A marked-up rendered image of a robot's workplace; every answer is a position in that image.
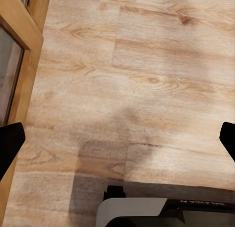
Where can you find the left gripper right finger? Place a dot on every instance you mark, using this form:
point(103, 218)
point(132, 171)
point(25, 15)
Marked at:
point(227, 138)

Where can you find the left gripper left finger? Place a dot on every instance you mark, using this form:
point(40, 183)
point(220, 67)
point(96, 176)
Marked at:
point(12, 137)

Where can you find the door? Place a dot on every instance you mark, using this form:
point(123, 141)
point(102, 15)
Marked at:
point(21, 40)

